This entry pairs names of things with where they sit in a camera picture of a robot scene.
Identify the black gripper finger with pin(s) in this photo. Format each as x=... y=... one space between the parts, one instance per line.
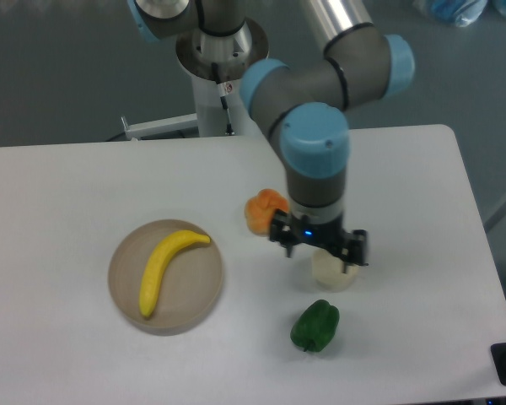
x=352 y=248
x=280 y=232

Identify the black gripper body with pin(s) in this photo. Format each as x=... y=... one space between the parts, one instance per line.
x=325 y=233

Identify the yellow banana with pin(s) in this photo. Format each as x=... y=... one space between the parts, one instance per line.
x=157 y=263

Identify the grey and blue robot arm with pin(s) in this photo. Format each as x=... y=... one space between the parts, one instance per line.
x=301 y=115

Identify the beige round plate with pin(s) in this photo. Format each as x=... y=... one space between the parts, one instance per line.
x=190 y=285

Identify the orange bread roll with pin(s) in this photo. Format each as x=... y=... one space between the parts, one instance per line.
x=259 y=210

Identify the white pear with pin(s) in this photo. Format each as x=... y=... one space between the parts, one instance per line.
x=332 y=273

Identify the green bell pepper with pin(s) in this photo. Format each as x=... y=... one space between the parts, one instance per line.
x=316 y=327

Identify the grey metal table leg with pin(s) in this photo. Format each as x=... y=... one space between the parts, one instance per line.
x=496 y=214

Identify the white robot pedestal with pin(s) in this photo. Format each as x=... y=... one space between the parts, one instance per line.
x=215 y=66

